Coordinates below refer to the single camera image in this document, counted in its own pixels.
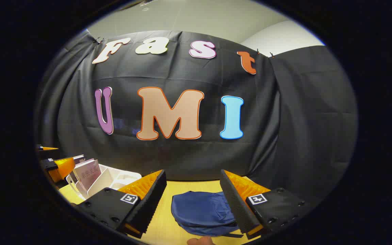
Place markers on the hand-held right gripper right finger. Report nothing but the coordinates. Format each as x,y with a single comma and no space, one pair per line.
238,207

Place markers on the blue schoolbag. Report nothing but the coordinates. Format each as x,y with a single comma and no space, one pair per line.
199,211

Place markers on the white bookshelf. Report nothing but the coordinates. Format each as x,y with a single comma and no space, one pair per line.
114,177

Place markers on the black backdrop cloth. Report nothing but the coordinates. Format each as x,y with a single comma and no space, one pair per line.
189,71

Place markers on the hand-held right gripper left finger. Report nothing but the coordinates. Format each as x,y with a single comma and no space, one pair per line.
148,204

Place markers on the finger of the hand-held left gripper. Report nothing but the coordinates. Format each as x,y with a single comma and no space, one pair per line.
44,148
61,166

